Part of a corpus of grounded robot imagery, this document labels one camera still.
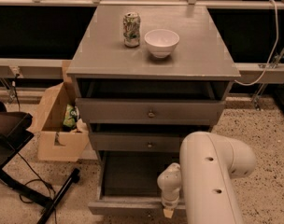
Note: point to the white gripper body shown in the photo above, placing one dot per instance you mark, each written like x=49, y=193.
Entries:
x=170, y=202

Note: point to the grey bottom drawer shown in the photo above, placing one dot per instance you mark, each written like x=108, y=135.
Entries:
x=128, y=184

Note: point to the grey drawer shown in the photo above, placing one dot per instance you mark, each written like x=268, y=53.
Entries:
x=153, y=142
x=128, y=184
x=139, y=111

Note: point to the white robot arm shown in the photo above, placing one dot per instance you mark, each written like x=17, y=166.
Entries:
x=203, y=177

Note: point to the grey middle drawer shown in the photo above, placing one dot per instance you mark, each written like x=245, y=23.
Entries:
x=153, y=142

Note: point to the grey drawer cabinet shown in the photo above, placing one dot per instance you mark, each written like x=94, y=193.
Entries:
x=199, y=69

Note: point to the grey top drawer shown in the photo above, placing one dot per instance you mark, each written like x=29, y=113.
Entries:
x=139, y=111

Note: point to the green snack bag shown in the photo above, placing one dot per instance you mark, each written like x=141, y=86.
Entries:
x=71, y=117

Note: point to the cardboard box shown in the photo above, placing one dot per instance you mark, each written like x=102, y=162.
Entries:
x=54, y=143

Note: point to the white bowl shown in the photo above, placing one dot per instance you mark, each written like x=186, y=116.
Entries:
x=161, y=42

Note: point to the green white soda can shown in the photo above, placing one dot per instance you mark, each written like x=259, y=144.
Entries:
x=131, y=29

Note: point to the black stand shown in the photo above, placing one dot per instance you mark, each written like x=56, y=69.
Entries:
x=49, y=204

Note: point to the dark bag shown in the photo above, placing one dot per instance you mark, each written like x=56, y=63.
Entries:
x=13, y=128

